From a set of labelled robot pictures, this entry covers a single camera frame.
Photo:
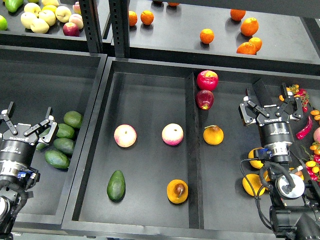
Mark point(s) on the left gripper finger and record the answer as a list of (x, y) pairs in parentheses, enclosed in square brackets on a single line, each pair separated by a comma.
[(5, 116), (34, 131)]

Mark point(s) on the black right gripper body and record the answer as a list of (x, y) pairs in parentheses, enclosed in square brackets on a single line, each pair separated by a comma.
[(274, 129)]

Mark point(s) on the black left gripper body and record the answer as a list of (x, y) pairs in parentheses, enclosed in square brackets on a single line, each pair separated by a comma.
[(18, 148)]

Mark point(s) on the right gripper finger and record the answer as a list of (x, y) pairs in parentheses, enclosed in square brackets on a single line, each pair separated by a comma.
[(291, 107), (250, 111)]

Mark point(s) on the dark green avocado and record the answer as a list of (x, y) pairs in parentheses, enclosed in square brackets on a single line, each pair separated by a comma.
[(116, 186)]

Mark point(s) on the yellow pear with brown stem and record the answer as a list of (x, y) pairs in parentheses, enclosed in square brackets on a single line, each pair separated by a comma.
[(177, 191)]

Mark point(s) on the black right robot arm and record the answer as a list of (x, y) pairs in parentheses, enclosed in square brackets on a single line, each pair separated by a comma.
[(295, 205)]

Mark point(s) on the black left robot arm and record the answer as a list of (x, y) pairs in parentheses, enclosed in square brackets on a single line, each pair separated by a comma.
[(17, 176)]

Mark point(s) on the green avocado hidden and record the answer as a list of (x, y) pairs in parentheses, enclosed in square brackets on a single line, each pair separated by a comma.
[(41, 144)]

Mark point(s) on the green avocado bottom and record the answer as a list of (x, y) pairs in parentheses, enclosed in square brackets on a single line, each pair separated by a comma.
[(57, 159)]

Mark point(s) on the green avocado top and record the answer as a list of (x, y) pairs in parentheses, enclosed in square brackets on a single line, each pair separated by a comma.
[(73, 119)]

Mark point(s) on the yellow pear upper right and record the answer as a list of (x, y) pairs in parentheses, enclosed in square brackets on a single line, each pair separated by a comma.
[(257, 164)]

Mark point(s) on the yellow pear near divider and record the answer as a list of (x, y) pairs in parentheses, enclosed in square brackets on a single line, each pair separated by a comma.
[(213, 135)]

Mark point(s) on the yellow pear lower right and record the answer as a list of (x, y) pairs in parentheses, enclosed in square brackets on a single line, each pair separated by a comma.
[(298, 175)]

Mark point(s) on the yellow pear lower left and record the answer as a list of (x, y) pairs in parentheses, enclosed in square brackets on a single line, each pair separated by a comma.
[(251, 184)]

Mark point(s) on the cherry tomato bunch top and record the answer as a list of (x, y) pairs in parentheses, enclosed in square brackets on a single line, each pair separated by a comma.
[(302, 93)]

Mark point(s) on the cherry tomato bunch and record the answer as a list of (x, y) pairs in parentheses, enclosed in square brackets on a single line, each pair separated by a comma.
[(302, 93), (312, 162)]

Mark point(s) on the red chili pepper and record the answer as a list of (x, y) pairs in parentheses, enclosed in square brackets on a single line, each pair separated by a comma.
[(308, 127)]

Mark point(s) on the orange cherry tomatoes pair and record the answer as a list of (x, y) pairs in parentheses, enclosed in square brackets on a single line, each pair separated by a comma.
[(316, 114)]

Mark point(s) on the pink peach right edge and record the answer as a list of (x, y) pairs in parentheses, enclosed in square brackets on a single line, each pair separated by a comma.
[(316, 135)]

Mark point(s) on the dark red apple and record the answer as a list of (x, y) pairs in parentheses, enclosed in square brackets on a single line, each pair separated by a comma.
[(204, 99)]

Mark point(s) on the bright red apple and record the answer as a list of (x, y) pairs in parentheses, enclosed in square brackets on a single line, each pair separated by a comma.
[(207, 80)]

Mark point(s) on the black left tray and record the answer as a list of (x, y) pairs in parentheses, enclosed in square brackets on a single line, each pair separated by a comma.
[(35, 79)]

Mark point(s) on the black tray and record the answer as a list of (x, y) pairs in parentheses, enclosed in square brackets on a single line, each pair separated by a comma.
[(148, 96), (35, 79)]

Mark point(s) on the cherry tomato bunch bottom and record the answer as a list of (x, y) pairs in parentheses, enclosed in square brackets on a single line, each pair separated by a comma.
[(312, 162)]

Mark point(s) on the orange on shelf front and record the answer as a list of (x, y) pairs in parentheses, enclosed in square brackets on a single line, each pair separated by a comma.
[(247, 48)]

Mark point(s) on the orange on shelf right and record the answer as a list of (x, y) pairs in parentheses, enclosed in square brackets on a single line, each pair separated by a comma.
[(257, 42)]

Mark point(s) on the pink yellow peach left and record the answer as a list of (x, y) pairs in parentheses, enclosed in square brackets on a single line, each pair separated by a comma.
[(125, 135)]

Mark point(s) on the pink yellow peach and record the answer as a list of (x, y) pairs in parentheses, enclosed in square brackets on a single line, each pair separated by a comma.
[(172, 134), (125, 135)]

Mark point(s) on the large orange on shelf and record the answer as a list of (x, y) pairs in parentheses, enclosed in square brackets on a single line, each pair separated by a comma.
[(249, 26)]

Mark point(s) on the orange on shelf middle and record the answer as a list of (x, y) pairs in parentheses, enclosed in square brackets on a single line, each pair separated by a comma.
[(206, 36)]

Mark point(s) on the pink yellow peach right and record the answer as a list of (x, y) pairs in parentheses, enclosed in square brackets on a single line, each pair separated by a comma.
[(172, 134)]

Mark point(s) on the orange on shelf top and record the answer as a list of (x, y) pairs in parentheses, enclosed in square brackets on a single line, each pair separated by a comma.
[(237, 14)]

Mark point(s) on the green apple shelf edge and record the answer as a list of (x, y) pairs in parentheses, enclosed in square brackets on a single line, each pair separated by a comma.
[(3, 23)]

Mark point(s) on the pale yellow apple front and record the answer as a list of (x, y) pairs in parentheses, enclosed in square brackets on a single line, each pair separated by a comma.
[(39, 26)]

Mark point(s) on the pale yellow apple left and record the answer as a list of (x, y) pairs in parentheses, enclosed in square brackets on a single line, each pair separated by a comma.
[(26, 19)]

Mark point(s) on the black centre tray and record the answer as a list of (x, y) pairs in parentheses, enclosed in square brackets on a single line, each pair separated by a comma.
[(148, 96)]

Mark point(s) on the red apple on shelf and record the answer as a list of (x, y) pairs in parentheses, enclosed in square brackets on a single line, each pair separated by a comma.
[(71, 29)]

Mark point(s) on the pale yellow apple middle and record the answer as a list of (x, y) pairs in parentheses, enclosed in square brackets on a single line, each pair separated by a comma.
[(48, 16)]

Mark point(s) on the pink peach on shelf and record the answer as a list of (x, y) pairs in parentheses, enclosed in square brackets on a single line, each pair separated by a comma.
[(77, 19)]

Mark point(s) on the black shelf post left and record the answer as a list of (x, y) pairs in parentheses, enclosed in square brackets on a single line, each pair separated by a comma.
[(89, 12)]

